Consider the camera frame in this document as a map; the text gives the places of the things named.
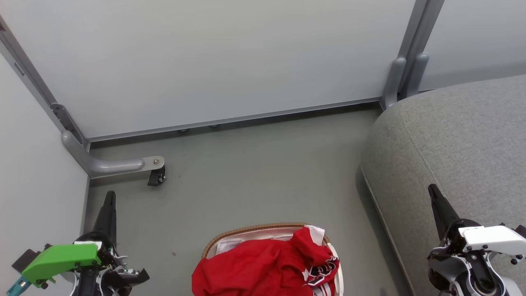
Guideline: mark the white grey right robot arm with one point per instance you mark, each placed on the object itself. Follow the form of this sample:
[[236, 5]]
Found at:
[[452, 271]]

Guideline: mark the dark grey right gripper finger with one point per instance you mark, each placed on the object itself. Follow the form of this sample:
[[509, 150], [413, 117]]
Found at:
[[444, 213]]

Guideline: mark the black caster wheel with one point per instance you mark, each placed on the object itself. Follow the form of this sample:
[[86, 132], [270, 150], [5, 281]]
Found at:
[[155, 177]]

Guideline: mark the grey fabric sofa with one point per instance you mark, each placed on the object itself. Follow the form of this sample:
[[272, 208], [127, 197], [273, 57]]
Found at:
[[452, 148]]

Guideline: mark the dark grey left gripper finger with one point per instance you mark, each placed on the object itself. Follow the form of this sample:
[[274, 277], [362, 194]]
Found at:
[[108, 218]]

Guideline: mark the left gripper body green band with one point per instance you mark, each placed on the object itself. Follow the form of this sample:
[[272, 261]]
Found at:
[[61, 259]]

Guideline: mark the grey metal partition foot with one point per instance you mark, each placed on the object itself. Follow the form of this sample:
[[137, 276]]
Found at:
[[107, 165]]

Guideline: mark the grey metal partition corner post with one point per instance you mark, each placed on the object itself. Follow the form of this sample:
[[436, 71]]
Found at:
[[37, 84]]

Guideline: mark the white fabric laundry basket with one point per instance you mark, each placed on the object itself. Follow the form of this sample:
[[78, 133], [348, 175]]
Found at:
[[263, 236]]

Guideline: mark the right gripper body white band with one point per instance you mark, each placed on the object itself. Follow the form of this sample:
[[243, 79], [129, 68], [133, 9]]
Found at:
[[493, 238]]

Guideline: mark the red and white garment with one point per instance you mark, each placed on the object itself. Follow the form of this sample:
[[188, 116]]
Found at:
[[254, 267]]

